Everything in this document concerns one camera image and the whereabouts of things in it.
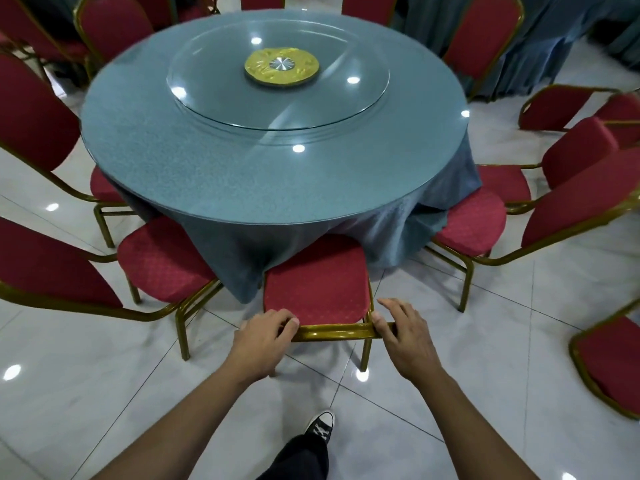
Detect person's left hand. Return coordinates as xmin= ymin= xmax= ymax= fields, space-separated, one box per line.
xmin=225 ymin=308 xmax=301 ymax=385

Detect person's right hand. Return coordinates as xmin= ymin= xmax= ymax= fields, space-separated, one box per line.
xmin=371 ymin=297 xmax=443 ymax=385

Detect person's right forearm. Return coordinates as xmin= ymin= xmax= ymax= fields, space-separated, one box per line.
xmin=415 ymin=367 xmax=541 ymax=480

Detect person's left forearm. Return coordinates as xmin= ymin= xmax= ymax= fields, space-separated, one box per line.
xmin=92 ymin=367 xmax=261 ymax=480

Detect blue round table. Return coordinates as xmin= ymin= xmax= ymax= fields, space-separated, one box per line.
xmin=79 ymin=8 xmax=483 ymax=305
xmin=395 ymin=0 xmax=640 ymax=103

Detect glass lazy susan turntable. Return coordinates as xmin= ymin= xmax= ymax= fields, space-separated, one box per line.
xmin=166 ymin=17 xmax=391 ymax=133

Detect black white canvas sneaker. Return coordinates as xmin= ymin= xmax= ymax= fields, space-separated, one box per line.
xmin=303 ymin=409 xmax=336 ymax=445

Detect black trousers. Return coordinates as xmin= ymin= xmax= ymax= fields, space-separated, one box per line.
xmin=257 ymin=434 xmax=331 ymax=480

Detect yellow turntable base disc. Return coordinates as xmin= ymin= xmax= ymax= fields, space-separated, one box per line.
xmin=243 ymin=46 xmax=320 ymax=89

